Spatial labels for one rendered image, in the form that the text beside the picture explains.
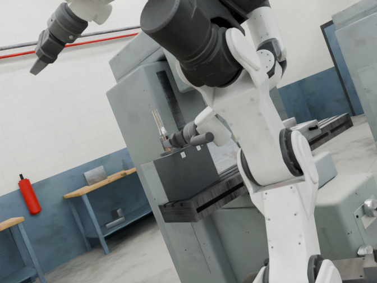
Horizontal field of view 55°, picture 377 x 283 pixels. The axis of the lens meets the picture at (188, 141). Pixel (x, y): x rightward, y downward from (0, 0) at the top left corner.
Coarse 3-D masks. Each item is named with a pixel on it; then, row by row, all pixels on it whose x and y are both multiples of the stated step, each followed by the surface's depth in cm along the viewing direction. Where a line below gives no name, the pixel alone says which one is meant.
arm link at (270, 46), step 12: (264, 12) 115; (252, 24) 117; (264, 24) 114; (276, 24) 116; (252, 36) 117; (264, 36) 114; (276, 36) 113; (264, 48) 111; (276, 48) 110; (264, 60) 110; (276, 60) 109
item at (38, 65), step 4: (36, 60) 102; (40, 60) 102; (36, 64) 103; (40, 64) 102; (44, 64) 102; (48, 64) 104; (32, 68) 104; (36, 68) 104; (40, 68) 104; (32, 72) 105; (36, 72) 105
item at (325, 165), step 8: (328, 152) 168; (320, 160) 163; (328, 160) 167; (320, 168) 162; (328, 168) 166; (304, 176) 155; (320, 176) 161; (328, 176) 165; (272, 184) 157; (320, 184) 160; (248, 192) 170; (232, 200) 180; (240, 200) 176; (248, 200) 171
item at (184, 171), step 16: (160, 160) 146; (176, 160) 143; (192, 160) 149; (208, 160) 156; (160, 176) 149; (176, 176) 143; (192, 176) 147; (208, 176) 153; (176, 192) 146; (192, 192) 145
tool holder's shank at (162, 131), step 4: (152, 112) 149; (156, 112) 148; (156, 116) 148; (156, 120) 149; (160, 120) 149; (160, 124) 148; (160, 128) 148; (164, 128) 149; (160, 132) 149; (164, 132) 148
